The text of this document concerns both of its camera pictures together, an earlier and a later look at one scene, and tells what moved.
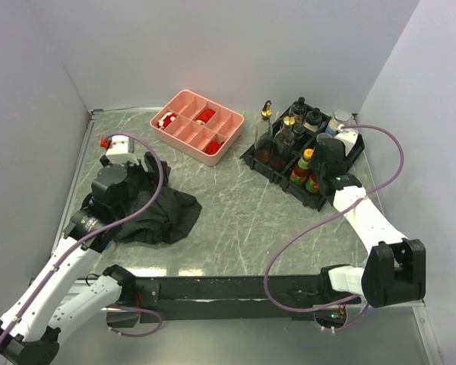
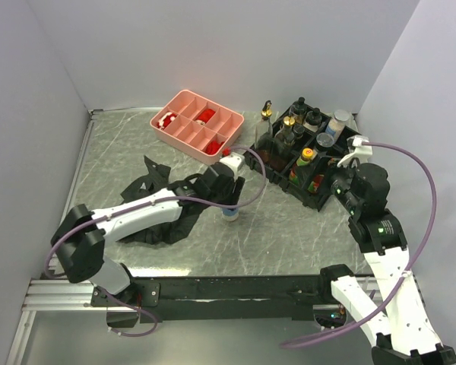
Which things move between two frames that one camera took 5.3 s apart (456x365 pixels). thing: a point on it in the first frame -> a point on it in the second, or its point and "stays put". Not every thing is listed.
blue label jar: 110,247 -> 229,214
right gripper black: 315,163 -> 351,168
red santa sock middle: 204,115 stays put
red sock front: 213,147 stays put
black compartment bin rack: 283,153 stays put
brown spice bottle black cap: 299,109 stays put
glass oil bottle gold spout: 283,144 stays put
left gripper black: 149,181 -> 234,187
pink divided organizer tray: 203,128 stays put
